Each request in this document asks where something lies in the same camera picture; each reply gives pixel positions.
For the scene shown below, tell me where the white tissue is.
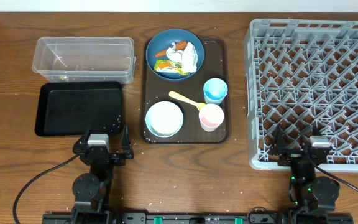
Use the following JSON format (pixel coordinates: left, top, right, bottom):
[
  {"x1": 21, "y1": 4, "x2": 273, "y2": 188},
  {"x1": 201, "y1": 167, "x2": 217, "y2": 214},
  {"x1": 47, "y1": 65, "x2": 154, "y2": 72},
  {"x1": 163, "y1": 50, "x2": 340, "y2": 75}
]
[{"x1": 166, "y1": 42, "x2": 198, "y2": 73}]

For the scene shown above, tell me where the light blue cup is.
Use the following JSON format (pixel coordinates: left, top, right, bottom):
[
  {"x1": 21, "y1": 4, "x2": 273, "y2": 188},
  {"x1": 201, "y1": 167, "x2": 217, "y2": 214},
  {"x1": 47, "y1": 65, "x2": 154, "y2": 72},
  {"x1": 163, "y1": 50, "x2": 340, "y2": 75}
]
[{"x1": 203, "y1": 78, "x2": 228, "y2": 105}]

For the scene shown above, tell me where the black rectangular tray bin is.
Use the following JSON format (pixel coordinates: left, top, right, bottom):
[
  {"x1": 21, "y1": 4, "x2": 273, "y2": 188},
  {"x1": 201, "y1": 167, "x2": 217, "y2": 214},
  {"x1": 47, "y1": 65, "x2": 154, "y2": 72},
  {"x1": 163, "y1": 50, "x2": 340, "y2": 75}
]
[{"x1": 34, "y1": 81, "x2": 123, "y2": 136}]

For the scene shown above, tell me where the orange carrot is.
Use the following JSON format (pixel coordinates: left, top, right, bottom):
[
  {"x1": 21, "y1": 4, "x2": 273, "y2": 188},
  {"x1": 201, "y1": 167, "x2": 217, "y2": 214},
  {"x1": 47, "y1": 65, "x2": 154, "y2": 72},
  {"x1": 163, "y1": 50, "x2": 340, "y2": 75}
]
[{"x1": 154, "y1": 40, "x2": 188, "y2": 58}]

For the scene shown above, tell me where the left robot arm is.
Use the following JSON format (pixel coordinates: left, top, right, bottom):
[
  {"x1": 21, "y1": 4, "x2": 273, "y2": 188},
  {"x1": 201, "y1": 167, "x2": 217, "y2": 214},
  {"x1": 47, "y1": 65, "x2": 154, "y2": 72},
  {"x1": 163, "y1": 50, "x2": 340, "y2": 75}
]
[{"x1": 69, "y1": 126, "x2": 134, "y2": 224}]

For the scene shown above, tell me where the brown serving tray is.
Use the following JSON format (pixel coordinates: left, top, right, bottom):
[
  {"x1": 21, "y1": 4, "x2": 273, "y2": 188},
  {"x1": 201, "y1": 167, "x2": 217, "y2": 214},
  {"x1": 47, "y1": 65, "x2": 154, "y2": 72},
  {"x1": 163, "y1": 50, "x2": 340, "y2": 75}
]
[{"x1": 140, "y1": 37, "x2": 231, "y2": 144}]

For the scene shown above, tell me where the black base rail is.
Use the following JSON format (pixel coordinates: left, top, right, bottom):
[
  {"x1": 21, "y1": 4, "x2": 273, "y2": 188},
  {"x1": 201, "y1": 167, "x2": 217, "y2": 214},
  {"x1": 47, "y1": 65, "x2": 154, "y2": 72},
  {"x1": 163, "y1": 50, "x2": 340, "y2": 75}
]
[{"x1": 42, "y1": 213, "x2": 354, "y2": 224}]

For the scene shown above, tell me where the grey dishwasher rack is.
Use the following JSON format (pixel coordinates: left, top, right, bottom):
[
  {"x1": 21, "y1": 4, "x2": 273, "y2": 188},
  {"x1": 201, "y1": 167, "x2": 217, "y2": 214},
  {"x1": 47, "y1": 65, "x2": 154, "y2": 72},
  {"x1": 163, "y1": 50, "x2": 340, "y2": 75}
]
[{"x1": 243, "y1": 19, "x2": 358, "y2": 173}]

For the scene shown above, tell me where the yellow green snack wrapper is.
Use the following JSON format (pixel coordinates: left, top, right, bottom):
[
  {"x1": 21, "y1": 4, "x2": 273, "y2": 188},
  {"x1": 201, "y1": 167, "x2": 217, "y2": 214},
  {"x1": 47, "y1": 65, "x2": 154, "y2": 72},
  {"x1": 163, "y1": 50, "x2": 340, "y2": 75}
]
[{"x1": 154, "y1": 59, "x2": 190, "y2": 76}]

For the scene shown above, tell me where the dark blue plate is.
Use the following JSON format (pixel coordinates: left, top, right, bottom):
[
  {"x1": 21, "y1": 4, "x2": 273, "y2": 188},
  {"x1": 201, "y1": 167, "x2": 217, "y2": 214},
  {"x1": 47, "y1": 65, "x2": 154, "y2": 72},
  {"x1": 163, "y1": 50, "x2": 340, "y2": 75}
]
[{"x1": 145, "y1": 29, "x2": 204, "y2": 81}]

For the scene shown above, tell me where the yellow plastic spoon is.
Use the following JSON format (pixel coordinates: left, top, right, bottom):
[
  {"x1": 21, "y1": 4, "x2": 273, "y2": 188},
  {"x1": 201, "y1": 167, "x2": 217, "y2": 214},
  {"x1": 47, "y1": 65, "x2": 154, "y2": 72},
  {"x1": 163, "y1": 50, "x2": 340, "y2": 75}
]
[{"x1": 168, "y1": 91, "x2": 206, "y2": 110}]

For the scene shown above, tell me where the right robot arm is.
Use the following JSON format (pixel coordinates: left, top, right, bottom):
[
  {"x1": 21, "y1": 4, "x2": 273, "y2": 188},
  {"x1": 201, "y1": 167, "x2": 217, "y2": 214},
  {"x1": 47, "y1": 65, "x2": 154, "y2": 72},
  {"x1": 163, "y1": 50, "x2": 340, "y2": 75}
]
[{"x1": 272, "y1": 126, "x2": 340, "y2": 223}]

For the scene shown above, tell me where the clear plastic waste bin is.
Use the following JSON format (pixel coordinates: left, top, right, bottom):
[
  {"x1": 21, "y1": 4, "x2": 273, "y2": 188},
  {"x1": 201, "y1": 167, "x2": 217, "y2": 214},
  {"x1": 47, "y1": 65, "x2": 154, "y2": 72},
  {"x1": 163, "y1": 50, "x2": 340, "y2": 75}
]
[{"x1": 32, "y1": 37, "x2": 136, "y2": 84}]

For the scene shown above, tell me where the light blue rice bowl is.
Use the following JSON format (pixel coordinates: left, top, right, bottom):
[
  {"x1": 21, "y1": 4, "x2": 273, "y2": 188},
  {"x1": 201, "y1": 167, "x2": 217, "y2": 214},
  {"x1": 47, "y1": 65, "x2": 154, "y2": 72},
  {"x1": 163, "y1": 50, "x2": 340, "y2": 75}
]
[{"x1": 145, "y1": 101, "x2": 184, "y2": 138}]

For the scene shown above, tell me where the pink cup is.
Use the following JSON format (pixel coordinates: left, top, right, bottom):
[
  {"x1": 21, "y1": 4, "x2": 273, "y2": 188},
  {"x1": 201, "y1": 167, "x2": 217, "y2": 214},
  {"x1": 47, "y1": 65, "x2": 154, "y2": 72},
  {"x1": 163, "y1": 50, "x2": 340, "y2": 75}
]
[{"x1": 198, "y1": 104, "x2": 224, "y2": 132}]

